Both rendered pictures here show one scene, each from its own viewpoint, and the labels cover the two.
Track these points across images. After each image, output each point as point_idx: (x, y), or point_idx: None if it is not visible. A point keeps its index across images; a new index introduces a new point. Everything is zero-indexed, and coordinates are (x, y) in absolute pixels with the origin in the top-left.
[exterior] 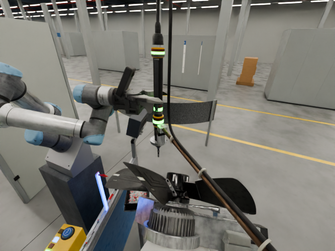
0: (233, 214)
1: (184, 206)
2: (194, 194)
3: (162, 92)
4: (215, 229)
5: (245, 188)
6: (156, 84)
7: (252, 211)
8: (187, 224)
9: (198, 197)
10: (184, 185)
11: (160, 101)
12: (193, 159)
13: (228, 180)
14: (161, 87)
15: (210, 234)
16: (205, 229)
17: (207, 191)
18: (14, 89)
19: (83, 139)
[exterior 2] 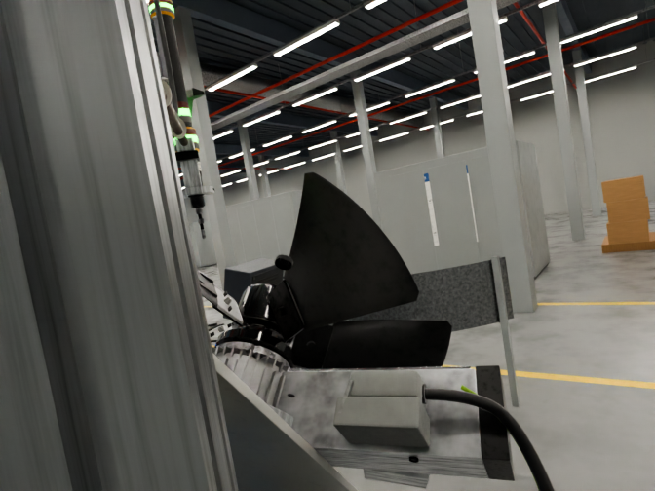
0: None
1: (262, 350)
2: (289, 319)
3: (179, 77)
4: (337, 396)
5: (342, 192)
6: (162, 58)
7: (405, 285)
8: (251, 375)
9: (298, 321)
10: (270, 303)
11: (164, 79)
12: None
13: (309, 194)
14: (174, 65)
15: (323, 409)
16: (311, 398)
17: (308, 286)
18: None
19: None
